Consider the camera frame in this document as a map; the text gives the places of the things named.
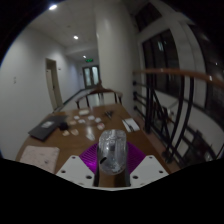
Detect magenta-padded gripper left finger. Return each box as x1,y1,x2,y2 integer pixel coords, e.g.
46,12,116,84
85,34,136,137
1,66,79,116
55,142,101,188

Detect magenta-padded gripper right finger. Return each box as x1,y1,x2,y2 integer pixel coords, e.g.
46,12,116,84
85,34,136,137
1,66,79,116
114,141,169,188

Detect translucent silver computer mouse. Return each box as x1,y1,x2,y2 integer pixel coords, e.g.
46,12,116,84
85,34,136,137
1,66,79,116
97,129,128,176

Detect white notebook with pen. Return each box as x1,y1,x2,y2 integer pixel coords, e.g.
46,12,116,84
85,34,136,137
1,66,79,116
121,117,141,133

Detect dark closed laptop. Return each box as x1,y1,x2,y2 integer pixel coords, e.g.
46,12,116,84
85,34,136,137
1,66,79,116
27,115,68,141

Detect black railing with wooden handrail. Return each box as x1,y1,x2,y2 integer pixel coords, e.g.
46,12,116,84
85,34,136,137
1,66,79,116
132,68,224,164

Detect wooden armchair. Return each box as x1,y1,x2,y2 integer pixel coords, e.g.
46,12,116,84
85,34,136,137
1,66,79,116
75,87,124,110

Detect open white door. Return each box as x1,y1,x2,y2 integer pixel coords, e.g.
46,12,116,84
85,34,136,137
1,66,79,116
45,58,64,111

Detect glazed double door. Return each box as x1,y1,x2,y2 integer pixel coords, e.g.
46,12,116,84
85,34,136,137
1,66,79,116
82,65,101,89

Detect dark framed window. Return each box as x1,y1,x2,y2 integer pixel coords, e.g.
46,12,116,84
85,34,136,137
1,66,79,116
142,29,188,98

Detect ceiling lights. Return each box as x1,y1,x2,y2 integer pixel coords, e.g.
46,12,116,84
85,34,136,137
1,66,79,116
48,3,88,60

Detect black cable bundle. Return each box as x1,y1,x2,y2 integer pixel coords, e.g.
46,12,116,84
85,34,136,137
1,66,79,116
104,110,115,120

